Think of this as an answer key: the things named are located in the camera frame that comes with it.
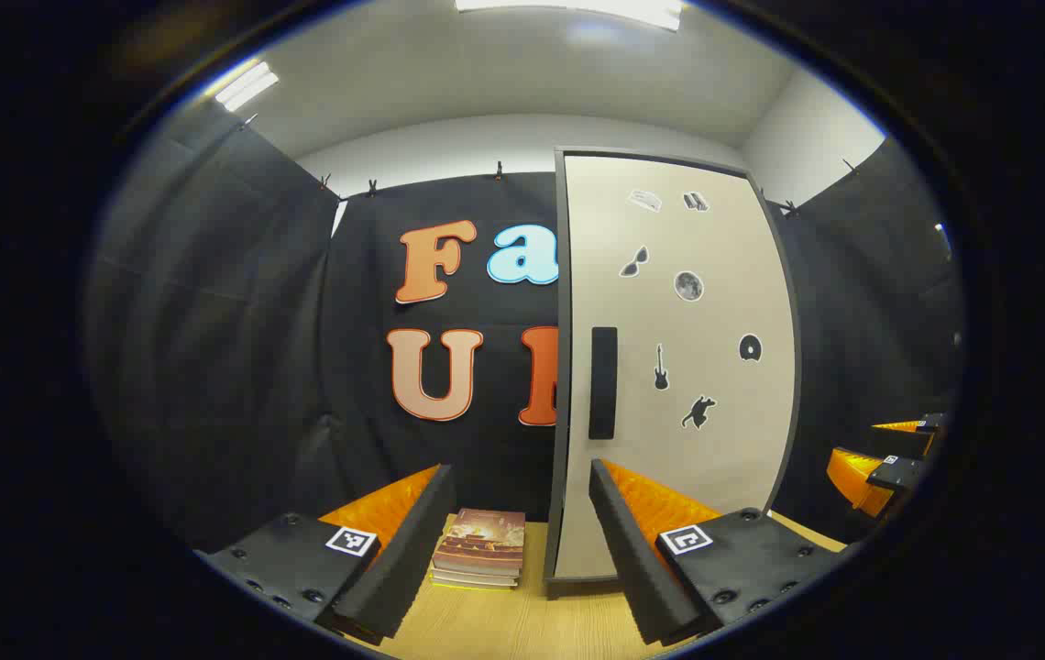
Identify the black backdrop cloth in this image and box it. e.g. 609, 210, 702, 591
85, 115, 970, 556

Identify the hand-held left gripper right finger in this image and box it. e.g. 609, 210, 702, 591
588, 458, 849, 647

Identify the grey cabinet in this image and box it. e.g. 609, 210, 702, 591
543, 145, 806, 601

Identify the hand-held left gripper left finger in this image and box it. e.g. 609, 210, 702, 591
195, 463, 457, 647

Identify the ceiling light panel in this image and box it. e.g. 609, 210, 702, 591
215, 60, 281, 113
454, 0, 684, 31

